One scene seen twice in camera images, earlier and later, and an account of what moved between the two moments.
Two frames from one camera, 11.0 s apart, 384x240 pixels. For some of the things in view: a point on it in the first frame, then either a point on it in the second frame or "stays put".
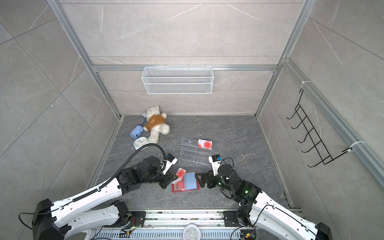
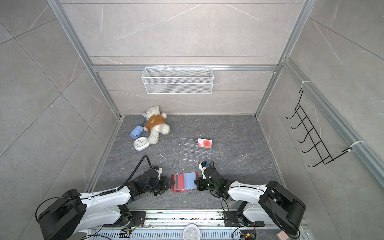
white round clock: [191, 231] stays put
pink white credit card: [180, 173] to [204, 143]
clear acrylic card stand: [190, 151] stays put
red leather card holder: [190, 181] stays put
